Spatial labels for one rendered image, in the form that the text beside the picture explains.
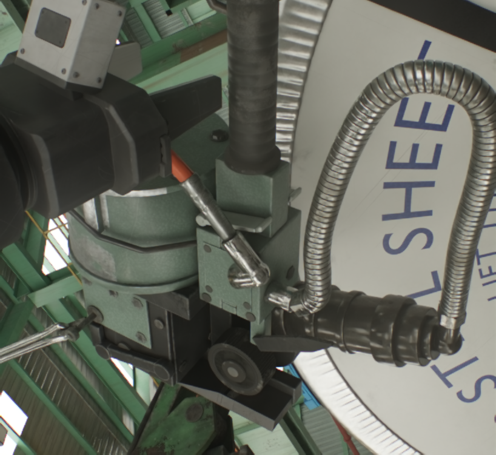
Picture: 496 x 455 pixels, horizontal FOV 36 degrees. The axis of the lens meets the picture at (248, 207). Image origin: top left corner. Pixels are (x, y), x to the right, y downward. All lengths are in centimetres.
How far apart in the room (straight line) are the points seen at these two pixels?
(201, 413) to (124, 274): 113
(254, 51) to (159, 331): 29
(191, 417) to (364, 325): 112
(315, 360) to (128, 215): 39
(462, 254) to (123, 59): 27
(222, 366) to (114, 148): 36
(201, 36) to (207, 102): 594
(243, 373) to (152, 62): 585
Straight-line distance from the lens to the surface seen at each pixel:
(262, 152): 54
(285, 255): 61
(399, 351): 65
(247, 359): 68
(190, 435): 172
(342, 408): 97
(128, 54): 49
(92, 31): 38
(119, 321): 71
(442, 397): 98
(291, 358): 73
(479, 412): 102
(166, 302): 64
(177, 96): 42
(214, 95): 44
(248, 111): 52
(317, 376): 93
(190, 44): 641
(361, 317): 66
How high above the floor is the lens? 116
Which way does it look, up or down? 12 degrees up
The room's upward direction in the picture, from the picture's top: 113 degrees counter-clockwise
